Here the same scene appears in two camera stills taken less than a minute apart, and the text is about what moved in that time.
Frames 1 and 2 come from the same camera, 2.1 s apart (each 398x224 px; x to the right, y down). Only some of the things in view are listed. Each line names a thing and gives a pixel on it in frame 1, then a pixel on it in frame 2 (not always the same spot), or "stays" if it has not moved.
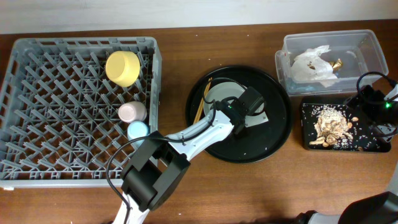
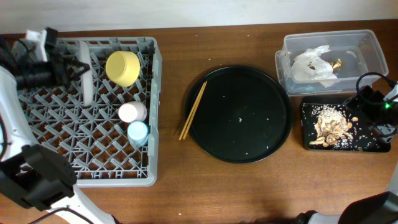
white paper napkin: x=308 y=66 stays
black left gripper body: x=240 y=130 to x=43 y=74
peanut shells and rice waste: x=331 y=129 stays
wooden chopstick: x=201 y=102 to x=187 y=126
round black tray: x=260 y=140 stays
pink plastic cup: x=131 y=111 stays
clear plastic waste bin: x=328 y=62 stays
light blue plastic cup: x=137 y=129 stays
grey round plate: x=226 y=91 to x=86 y=78
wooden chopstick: x=203 y=102 to x=191 y=111
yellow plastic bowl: x=123 y=67 stays
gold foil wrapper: x=336 y=65 stays
